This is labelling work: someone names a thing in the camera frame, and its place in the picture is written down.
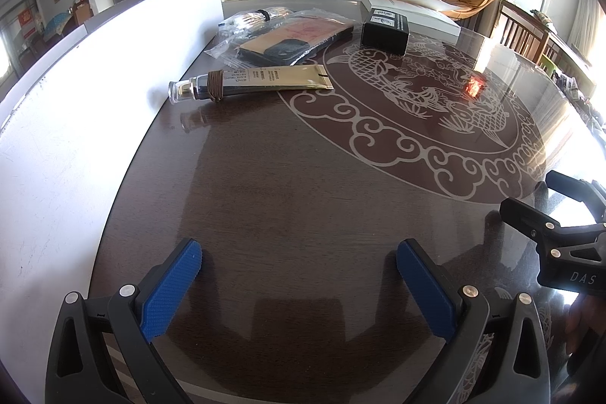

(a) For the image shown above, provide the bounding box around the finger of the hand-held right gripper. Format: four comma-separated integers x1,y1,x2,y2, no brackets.
499,197,606,275
545,170,606,222

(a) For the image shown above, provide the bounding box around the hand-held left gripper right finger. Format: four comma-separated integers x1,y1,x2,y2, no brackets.
397,238,552,404

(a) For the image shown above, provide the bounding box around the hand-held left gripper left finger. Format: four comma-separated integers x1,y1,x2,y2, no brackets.
45,237,204,404

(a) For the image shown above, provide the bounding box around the person's right hand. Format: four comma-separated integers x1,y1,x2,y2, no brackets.
563,290,606,386

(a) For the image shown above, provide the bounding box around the wooden chair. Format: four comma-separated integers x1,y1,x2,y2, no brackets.
497,0,564,64

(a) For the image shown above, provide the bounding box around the white partition board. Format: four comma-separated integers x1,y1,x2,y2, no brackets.
0,0,225,404

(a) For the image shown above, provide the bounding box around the glossy black box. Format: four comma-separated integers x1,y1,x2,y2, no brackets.
360,8,410,56

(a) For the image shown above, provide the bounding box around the large white flat box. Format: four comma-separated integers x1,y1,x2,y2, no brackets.
362,0,462,45

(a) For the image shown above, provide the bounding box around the gold and black tube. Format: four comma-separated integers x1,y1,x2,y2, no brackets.
169,66,334,104

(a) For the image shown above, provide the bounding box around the phone case package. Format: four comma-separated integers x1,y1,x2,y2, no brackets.
205,9,356,69

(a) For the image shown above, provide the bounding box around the clear plastic bag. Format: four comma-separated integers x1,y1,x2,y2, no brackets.
218,6,297,38

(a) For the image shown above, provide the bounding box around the teal cloth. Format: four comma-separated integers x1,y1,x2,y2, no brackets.
45,12,67,38

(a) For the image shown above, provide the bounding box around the red sign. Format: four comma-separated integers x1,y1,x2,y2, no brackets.
18,6,39,36

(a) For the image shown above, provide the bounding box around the brown elastic cord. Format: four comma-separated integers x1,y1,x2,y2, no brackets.
207,72,224,102

